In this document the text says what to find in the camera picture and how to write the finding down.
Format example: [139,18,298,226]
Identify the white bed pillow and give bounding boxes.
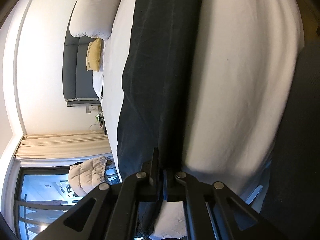
[92,71,104,98]

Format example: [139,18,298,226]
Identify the bed with white sheet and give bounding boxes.
[92,0,305,240]

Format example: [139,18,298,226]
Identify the items on nightstand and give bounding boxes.
[89,112,104,133]

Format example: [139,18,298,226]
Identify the dark grey padded headboard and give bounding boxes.
[62,2,101,108]

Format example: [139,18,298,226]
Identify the yellow decorative pillow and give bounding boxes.
[86,38,102,72]

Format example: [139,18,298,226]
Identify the folded white duvet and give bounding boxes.
[69,0,121,40]

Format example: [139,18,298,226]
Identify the cream curtain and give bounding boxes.
[15,131,111,161]

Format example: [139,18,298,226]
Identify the beige puffer jacket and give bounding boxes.
[68,155,115,197]

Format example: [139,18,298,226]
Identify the black denim pants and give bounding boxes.
[107,0,202,239]

